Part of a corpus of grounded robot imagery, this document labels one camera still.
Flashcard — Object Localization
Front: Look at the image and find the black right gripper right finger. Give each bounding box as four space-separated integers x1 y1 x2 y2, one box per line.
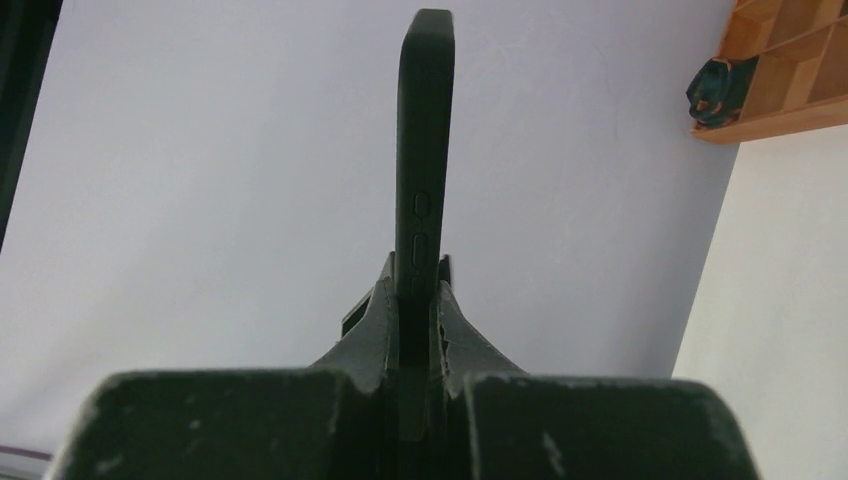
431 259 759 479

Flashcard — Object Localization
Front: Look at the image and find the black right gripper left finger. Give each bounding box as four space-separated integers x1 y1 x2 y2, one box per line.
47 263 399 479

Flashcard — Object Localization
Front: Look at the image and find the orange wooden organizer tray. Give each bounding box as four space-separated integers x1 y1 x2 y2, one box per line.
692 1 847 144

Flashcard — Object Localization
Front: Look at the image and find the black cable bundle corner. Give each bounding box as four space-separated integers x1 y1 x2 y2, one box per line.
686 56 759 129

